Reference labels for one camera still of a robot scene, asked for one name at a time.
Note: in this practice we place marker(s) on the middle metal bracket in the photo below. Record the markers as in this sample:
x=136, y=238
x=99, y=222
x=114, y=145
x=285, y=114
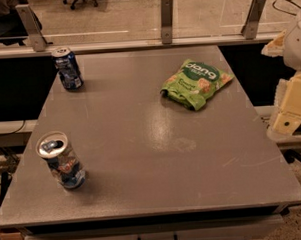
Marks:
x=166, y=21

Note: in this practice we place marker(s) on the right metal bracket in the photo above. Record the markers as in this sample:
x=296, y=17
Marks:
x=250, y=27

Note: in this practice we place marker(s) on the metal bracket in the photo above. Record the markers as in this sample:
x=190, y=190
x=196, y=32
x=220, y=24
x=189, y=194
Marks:
x=250, y=27
x=166, y=21
x=27, y=16

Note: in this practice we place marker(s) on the metal rail frame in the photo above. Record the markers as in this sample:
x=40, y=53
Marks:
x=95, y=47

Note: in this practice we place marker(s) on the blue pepsi can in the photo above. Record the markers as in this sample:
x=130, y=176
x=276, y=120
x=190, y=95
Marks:
x=68, y=69

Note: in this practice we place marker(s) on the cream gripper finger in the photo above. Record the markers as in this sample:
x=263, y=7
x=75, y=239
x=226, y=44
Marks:
x=286, y=116

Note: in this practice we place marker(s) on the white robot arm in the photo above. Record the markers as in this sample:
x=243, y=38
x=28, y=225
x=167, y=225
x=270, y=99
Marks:
x=288, y=45

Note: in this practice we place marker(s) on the green snack bag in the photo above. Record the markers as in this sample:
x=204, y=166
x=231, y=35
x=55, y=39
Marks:
x=194, y=83

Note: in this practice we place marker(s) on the silver red blue can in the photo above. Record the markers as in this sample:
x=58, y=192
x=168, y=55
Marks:
x=56, y=149

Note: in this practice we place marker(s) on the left metal bracket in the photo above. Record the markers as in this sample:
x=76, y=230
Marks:
x=27, y=16

